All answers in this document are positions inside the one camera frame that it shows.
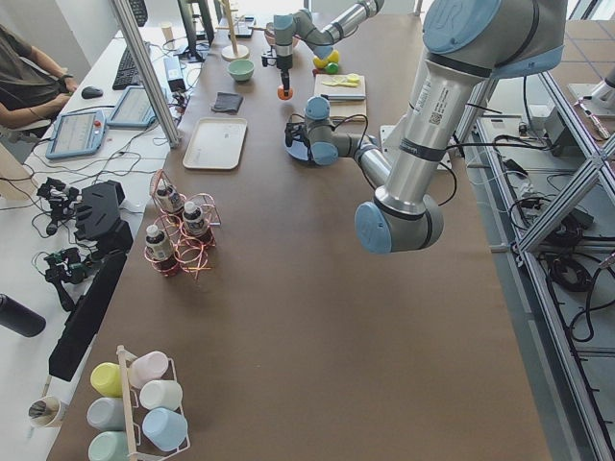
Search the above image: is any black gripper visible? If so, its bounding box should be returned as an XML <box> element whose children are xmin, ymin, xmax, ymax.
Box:
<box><xmin>284</xmin><ymin>122</ymin><xmax>305</xmax><ymax>148</ymax></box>
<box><xmin>261</xmin><ymin>49</ymin><xmax>293</xmax><ymax>91</ymax></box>

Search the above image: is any orange mandarin fruit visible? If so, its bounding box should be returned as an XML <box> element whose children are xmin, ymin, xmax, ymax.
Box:
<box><xmin>277</xmin><ymin>85</ymin><xmax>293</xmax><ymax>101</ymax></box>

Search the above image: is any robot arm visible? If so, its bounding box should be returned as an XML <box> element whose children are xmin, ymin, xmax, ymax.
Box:
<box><xmin>285</xmin><ymin>0</ymin><xmax>567</xmax><ymax>254</ymax></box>
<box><xmin>262</xmin><ymin>0</ymin><xmax>384</xmax><ymax>100</ymax></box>

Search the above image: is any blue round plate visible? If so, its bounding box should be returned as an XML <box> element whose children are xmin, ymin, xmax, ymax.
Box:
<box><xmin>285</xmin><ymin>142</ymin><xmax>316</xmax><ymax>167</ymax></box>

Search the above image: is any light green bowl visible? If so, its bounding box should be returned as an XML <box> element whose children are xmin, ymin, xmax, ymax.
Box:
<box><xmin>227</xmin><ymin>59</ymin><xmax>255</xmax><ymax>83</ymax></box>

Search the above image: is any pink ice bucket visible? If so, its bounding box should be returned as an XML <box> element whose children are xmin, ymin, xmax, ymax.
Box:
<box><xmin>263</xmin><ymin>23</ymin><xmax>301</xmax><ymax>51</ymax></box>

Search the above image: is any green lime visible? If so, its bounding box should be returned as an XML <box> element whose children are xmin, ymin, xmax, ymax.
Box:
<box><xmin>324</xmin><ymin>62</ymin><xmax>339</xmax><ymax>75</ymax></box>

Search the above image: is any upper yellow lemon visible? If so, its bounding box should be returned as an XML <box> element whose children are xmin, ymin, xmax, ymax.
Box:
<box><xmin>327</xmin><ymin>49</ymin><xmax>340</xmax><ymax>63</ymax></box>

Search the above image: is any wooden stand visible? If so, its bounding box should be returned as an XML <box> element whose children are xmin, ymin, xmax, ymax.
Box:
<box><xmin>217</xmin><ymin>0</ymin><xmax>250</xmax><ymax>62</ymax></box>

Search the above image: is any wooden cutting board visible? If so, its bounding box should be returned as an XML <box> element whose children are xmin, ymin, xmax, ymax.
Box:
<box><xmin>313</xmin><ymin>74</ymin><xmax>367</xmax><ymax>122</ymax></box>

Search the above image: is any grey folded cloth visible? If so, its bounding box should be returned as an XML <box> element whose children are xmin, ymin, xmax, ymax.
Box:
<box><xmin>211</xmin><ymin>91</ymin><xmax>243</xmax><ymax>113</ymax></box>

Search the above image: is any cream rabbit tray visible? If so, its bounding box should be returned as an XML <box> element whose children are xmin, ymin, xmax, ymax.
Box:
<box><xmin>183</xmin><ymin>117</ymin><xmax>248</xmax><ymax>171</ymax></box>

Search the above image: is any front tea bottle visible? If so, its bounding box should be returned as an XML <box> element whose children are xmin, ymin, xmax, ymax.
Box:
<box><xmin>183</xmin><ymin>201</ymin><xmax>213</xmax><ymax>245</ymax></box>

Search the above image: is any tea bottle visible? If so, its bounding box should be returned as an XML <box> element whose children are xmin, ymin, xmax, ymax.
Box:
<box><xmin>156</xmin><ymin>182</ymin><xmax>184</xmax><ymax>214</ymax></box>
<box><xmin>183</xmin><ymin>201</ymin><xmax>213</xmax><ymax>245</ymax></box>
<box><xmin>145</xmin><ymin>224</ymin><xmax>179</xmax><ymax>277</ymax></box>

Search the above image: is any right tea bottle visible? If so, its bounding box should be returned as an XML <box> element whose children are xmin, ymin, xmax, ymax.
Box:
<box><xmin>156</xmin><ymin>182</ymin><xmax>184</xmax><ymax>214</ymax></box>

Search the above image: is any black keyboard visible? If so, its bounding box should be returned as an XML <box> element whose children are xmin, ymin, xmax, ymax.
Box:
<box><xmin>111</xmin><ymin>47</ymin><xmax>141</xmax><ymax>90</ymax></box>

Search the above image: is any left tea bottle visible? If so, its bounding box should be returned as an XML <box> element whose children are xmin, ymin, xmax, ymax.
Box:
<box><xmin>145</xmin><ymin>224</ymin><xmax>179</xmax><ymax>277</ymax></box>

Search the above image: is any black computer mouse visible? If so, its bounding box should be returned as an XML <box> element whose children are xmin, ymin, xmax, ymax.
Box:
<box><xmin>81</xmin><ymin>85</ymin><xmax>104</xmax><ymax>100</ymax></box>

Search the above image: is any blue teach pendant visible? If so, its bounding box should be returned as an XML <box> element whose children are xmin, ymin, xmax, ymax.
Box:
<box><xmin>45</xmin><ymin>110</ymin><xmax>106</xmax><ymax>159</ymax></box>

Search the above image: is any seated person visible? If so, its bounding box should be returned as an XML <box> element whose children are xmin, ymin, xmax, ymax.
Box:
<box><xmin>1</xmin><ymin>27</ymin><xmax>79</xmax><ymax>129</ymax></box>

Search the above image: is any pink cup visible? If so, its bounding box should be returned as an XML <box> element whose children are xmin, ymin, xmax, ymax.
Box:
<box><xmin>128</xmin><ymin>351</ymin><xmax>169</xmax><ymax>389</ymax></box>

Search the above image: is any white cup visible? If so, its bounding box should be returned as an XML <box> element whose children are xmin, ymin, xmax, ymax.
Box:
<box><xmin>139</xmin><ymin>379</ymin><xmax>184</xmax><ymax>411</ymax></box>

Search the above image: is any yellow cup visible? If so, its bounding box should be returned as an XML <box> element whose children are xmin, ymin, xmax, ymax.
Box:
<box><xmin>90</xmin><ymin>362</ymin><xmax>122</xmax><ymax>398</ymax></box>

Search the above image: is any blue cup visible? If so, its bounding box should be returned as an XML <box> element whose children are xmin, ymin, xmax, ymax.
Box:
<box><xmin>141</xmin><ymin>407</ymin><xmax>188</xmax><ymax>451</ymax></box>

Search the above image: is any black water bottle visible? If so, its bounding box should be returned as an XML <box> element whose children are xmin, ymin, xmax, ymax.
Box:
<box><xmin>0</xmin><ymin>294</ymin><xmax>46</xmax><ymax>337</ymax></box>

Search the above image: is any grey cup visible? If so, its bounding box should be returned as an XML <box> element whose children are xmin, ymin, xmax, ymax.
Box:
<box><xmin>86</xmin><ymin>397</ymin><xmax>125</xmax><ymax>431</ymax></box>

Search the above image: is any mint green cup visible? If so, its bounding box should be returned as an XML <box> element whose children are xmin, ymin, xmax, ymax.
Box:
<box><xmin>87</xmin><ymin>431</ymin><xmax>129</xmax><ymax>461</ymax></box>

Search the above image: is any paper cup with utensils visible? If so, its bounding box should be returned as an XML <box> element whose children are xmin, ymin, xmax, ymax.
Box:
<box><xmin>28</xmin><ymin>396</ymin><xmax>67</xmax><ymax>428</ymax></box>

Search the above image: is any copper wire bottle rack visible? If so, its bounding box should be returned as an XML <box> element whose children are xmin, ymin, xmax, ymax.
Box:
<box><xmin>143</xmin><ymin>169</ymin><xmax>221</xmax><ymax>278</ymax></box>

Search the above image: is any white wire cup rack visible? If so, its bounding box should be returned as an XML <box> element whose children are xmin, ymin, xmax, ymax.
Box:
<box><xmin>116</xmin><ymin>345</ymin><xmax>191</xmax><ymax>461</ymax></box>

